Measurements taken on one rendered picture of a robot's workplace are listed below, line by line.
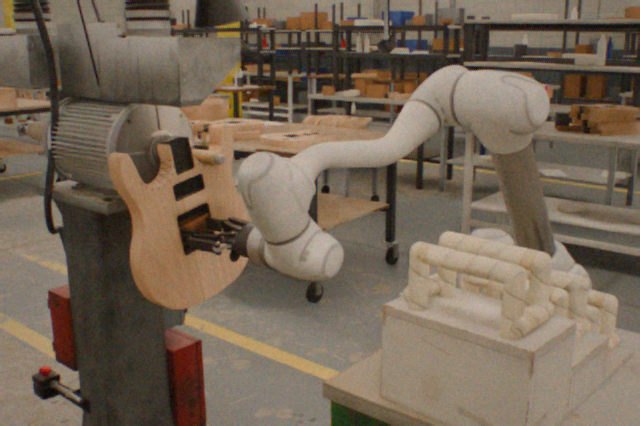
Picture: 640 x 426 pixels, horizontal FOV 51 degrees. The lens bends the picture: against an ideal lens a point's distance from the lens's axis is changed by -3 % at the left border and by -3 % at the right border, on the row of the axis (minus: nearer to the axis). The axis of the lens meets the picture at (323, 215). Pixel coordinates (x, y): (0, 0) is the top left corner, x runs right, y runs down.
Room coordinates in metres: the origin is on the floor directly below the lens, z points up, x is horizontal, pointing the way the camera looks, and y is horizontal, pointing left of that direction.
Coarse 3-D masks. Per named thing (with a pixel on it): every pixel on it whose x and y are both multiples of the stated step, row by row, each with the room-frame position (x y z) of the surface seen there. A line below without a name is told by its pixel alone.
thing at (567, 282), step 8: (528, 272) 1.15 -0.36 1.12; (552, 272) 1.13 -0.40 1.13; (560, 272) 1.12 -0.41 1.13; (528, 280) 1.15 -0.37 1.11; (552, 280) 1.12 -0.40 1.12; (560, 280) 1.11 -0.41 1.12; (568, 280) 1.10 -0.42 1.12; (576, 280) 1.10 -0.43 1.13; (584, 280) 1.09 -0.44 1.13; (560, 288) 1.11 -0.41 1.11; (568, 288) 1.10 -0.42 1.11
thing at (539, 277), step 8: (536, 272) 0.97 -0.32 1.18; (544, 272) 0.97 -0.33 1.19; (536, 280) 0.97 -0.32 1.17; (544, 280) 0.97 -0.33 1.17; (528, 288) 0.99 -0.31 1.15; (536, 288) 0.97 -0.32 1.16; (544, 288) 0.97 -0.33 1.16; (528, 296) 0.98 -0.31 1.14; (536, 296) 0.97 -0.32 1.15; (544, 296) 0.97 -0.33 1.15; (528, 304) 0.98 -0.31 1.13
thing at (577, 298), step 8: (576, 288) 1.09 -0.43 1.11; (584, 288) 1.09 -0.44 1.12; (568, 296) 1.10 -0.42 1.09; (576, 296) 1.09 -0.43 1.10; (584, 296) 1.09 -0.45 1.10; (568, 304) 1.10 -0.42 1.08; (576, 304) 1.09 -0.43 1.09; (584, 304) 1.09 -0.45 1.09; (568, 312) 1.10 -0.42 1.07; (576, 312) 1.09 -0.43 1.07; (584, 312) 1.09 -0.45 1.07
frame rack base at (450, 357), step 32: (384, 320) 1.05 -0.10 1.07; (416, 320) 1.01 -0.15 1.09; (448, 320) 0.99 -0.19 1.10; (480, 320) 0.99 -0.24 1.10; (384, 352) 1.05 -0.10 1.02; (416, 352) 1.01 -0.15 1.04; (448, 352) 0.97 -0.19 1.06; (480, 352) 0.93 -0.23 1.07; (512, 352) 0.90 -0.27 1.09; (544, 352) 0.90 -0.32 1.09; (384, 384) 1.05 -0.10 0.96; (416, 384) 1.01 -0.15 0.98; (448, 384) 0.97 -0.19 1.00; (480, 384) 0.93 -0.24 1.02; (512, 384) 0.89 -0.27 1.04; (544, 384) 0.91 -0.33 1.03; (448, 416) 0.96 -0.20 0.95; (480, 416) 0.92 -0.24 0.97; (512, 416) 0.89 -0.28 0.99; (544, 416) 0.92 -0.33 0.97
